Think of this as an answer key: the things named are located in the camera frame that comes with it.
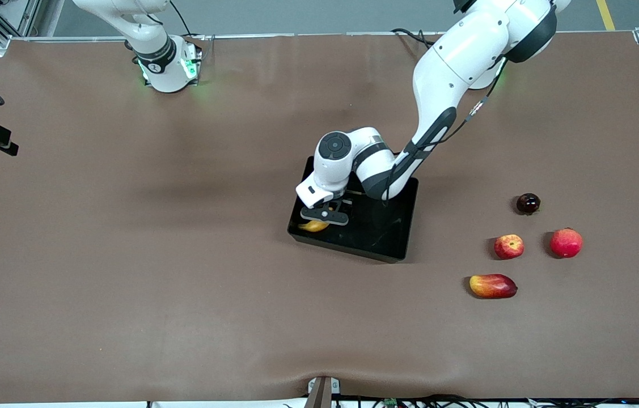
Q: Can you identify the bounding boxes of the yellow banana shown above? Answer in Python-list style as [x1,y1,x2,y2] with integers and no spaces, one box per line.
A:
[298,205,332,233]

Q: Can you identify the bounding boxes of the black plastic box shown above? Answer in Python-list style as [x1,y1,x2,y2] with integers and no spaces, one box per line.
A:
[287,156,419,264]

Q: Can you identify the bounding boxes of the red yellow striped apple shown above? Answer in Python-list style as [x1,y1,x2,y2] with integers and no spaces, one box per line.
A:
[494,234,525,260]

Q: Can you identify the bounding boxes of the red yellow mango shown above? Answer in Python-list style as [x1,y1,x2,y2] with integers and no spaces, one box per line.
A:
[469,274,518,300]

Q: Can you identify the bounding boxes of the brown table mat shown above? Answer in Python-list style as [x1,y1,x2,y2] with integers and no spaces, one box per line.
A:
[0,33,639,404]

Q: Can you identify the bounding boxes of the dark purple mangosteen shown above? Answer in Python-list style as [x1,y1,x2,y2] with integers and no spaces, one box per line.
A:
[516,193,541,215]

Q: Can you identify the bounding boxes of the metal table clamp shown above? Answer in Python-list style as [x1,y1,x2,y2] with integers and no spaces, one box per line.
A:
[307,375,341,408]

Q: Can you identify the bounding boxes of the red pink round peach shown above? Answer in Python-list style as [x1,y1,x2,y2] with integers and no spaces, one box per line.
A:
[549,227,584,260]

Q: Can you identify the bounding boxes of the yellow floor tape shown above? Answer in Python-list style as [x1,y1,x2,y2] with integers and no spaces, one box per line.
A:
[596,0,617,32]

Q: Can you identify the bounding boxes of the black base cable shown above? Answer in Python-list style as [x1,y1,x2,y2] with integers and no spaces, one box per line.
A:
[169,0,193,36]
[391,28,434,49]

